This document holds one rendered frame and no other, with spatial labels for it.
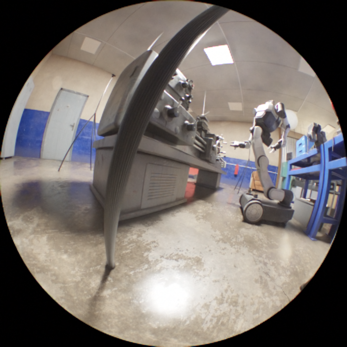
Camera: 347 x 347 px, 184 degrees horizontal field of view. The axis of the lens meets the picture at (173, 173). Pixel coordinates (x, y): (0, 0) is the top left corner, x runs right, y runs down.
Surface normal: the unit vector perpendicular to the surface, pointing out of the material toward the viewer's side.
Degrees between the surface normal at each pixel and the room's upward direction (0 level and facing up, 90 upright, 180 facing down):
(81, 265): 0
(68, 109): 90
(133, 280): 0
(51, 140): 90
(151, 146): 90
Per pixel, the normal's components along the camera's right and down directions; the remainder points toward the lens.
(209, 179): -0.57, -0.05
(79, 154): 0.80, 0.18
